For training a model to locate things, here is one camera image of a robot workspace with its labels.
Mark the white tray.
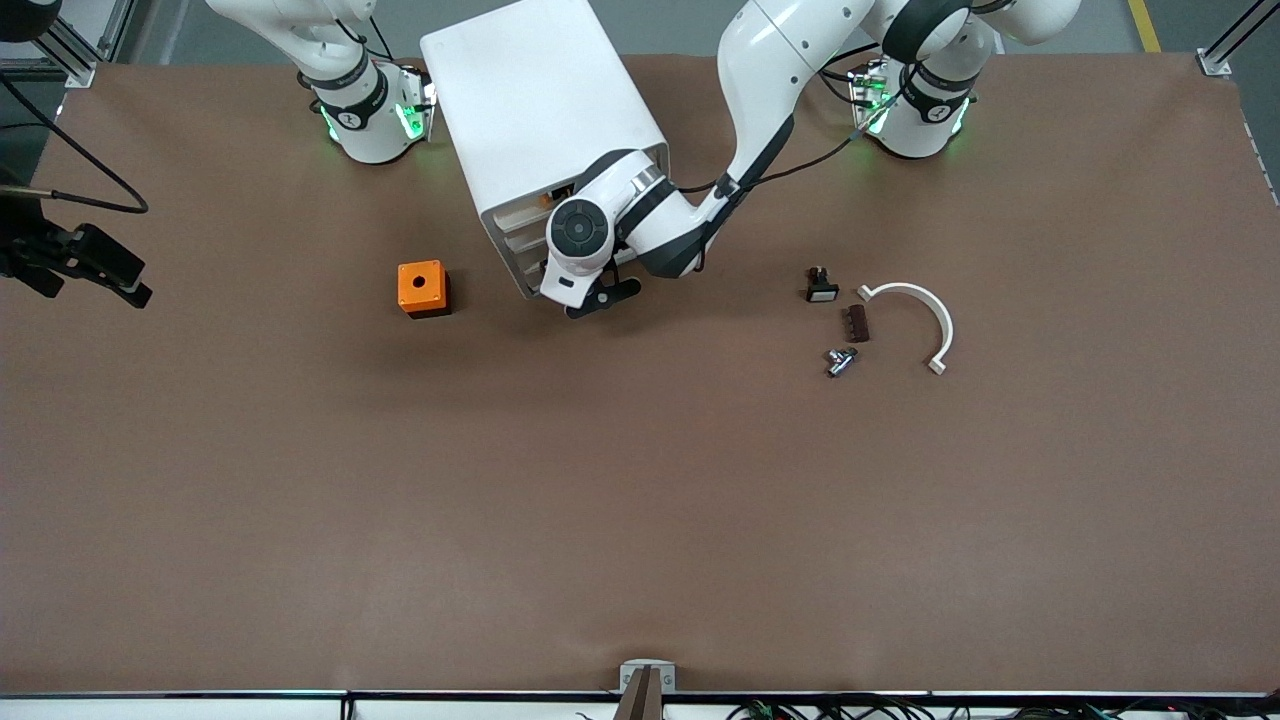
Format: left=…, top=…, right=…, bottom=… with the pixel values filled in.
left=420, top=0, right=671, bottom=301

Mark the brown table cover sheet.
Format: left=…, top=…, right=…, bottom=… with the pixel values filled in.
left=0, top=52, right=1280, bottom=698

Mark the white curved pipe clamp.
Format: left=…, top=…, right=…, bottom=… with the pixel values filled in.
left=857, top=282, right=955, bottom=376

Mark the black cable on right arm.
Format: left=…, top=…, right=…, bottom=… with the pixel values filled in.
left=0, top=75, right=150, bottom=215

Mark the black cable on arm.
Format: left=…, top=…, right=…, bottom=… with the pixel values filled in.
left=676, top=40, right=986, bottom=196
left=0, top=75, right=150, bottom=215

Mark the orange button enclosure box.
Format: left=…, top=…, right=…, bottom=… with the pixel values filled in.
left=397, top=260, right=451, bottom=319

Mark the aluminium frame post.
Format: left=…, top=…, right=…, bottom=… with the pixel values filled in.
left=1197, top=0, right=1280, bottom=77
left=38, top=0, right=138, bottom=89

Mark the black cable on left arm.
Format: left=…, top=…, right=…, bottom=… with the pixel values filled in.
left=676, top=40, right=986, bottom=196

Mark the grey metal bracket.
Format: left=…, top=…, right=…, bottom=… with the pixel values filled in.
left=619, top=659, right=677, bottom=720

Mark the white table edge rail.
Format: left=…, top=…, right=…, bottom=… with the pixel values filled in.
left=0, top=690, right=1280, bottom=720

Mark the black cable bundle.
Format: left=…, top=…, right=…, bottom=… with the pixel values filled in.
left=728, top=695, right=1280, bottom=720

